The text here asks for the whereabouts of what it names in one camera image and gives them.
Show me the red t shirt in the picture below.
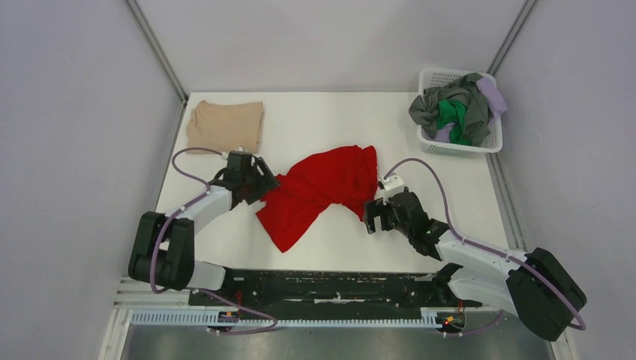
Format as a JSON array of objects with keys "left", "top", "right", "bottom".
[{"left": 256, "top": 145, "right": 378, "bottom": 253}]

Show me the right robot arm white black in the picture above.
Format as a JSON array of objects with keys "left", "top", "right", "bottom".
[{"left": 363, "top": 189, "right": 587, "bottom": 341}]

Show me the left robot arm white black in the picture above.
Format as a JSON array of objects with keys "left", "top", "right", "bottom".
[{"left": 127, "top": 151, "right": 280, "bottom": 306}]

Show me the folded beige t shirt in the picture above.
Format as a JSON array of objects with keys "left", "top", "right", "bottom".
[{"left": 186, "top": 100, "right": 264, "bottom": 153}]

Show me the green t shirt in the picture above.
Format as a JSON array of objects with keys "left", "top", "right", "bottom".
[{"left": 433, "top": 100, "right": 471, "bottom": 146}]

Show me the grey t shirt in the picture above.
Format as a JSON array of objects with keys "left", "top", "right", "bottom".
[{"left": 408, "top": 73, "right": 492, "bottom": 146}]

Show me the white plastic laundry basket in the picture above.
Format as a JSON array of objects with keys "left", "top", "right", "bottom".
[{"left": 408, "top": 67, "right": 507, "bottom": 156}]

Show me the lilac t shirt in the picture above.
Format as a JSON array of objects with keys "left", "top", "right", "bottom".
[{"left": 439, "top": 73, "right": 508, "bottom": 146}]

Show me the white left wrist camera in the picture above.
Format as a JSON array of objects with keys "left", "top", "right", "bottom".
[{"left": 220, "top": 146, "right": 245, "bottom": 160}]

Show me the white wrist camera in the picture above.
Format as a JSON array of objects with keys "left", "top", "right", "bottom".
[
  {"left": 220, "top": 146, "right": 245, "bottom": 160},
  {"left": 378, "top": 173, "right": 405, "bottom": 192}
]

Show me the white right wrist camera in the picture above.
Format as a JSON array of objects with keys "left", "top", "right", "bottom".
[{"left": 378, "top": 173, "right": 405, "bottom": 192}]

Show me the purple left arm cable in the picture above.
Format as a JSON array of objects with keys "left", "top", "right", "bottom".
[{"left": 148, "top": 146, "right": 279, "bottom": 336}]

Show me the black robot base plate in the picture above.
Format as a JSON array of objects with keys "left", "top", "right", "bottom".
[{"left": 216, "top": 269, "right": 480, "bottom": 320}]

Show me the grey aluminium frame post left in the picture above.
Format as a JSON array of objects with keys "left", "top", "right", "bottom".
[{"left": 123, "top": 0, "right": 188, "bottom": 105}]

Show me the grey aluminium frame post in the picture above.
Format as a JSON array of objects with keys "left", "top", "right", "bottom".
[
  {"left": 487, "top": 0, "right": 539, "bottom": 77},
  {"left": 123, "top": 0, "right": 188, "bottom": 105}
]

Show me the white slotted cable duct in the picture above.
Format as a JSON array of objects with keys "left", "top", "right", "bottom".
[{"left": 130, "top": 307, "right": 464, "bottom": 330}]

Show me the grey aluminium frame post right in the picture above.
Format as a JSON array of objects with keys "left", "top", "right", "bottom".
[{"left": 487, "top": 0, "right": 539, "bottom": 77}]

